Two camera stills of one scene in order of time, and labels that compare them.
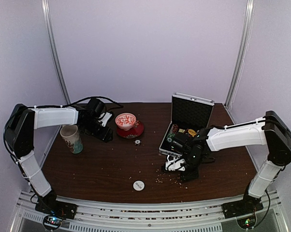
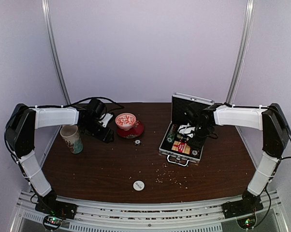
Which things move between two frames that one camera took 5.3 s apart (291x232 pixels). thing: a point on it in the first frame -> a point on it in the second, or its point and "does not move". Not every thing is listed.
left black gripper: [105, 135] does not move
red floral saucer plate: [135, 131] does not move
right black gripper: [192, 176] -> [196, 145]
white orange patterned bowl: [125, 121] does not move
